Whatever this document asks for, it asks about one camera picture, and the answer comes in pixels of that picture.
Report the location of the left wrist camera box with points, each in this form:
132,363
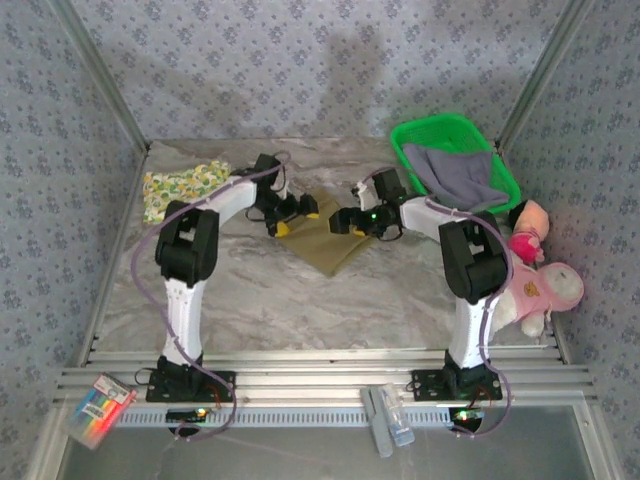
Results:
284,189

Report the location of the circuit board with lights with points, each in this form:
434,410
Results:
467,414
186,413

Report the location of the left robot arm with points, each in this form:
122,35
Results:
187,250

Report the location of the doll in pink striped shirt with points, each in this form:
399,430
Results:
532,220

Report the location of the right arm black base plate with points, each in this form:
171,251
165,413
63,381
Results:
430,395

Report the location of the rainbow marker pack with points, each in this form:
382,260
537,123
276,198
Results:
100,412

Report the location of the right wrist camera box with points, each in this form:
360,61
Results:
362,195

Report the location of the grey purple skirt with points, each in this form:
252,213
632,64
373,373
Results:
460,175

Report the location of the aluminium rail frame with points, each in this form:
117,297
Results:
325,370

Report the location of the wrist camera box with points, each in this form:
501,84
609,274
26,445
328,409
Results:
284,189
362,195

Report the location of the grey plastic clamp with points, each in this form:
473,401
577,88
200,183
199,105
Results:
381,440

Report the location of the white plush in pink outfit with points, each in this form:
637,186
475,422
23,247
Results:
530,290

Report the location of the green yellow leaf print skirt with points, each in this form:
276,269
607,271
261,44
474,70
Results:
175,185

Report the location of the green plastic basket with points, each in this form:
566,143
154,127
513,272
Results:
450,130

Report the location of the olive skirt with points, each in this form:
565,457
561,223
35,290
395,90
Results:
325,250

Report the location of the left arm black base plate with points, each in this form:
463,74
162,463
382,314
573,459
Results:
227,380

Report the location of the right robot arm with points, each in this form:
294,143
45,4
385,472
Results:
475,260

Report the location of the aluminium corner post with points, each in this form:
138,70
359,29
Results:
541,75
104,75

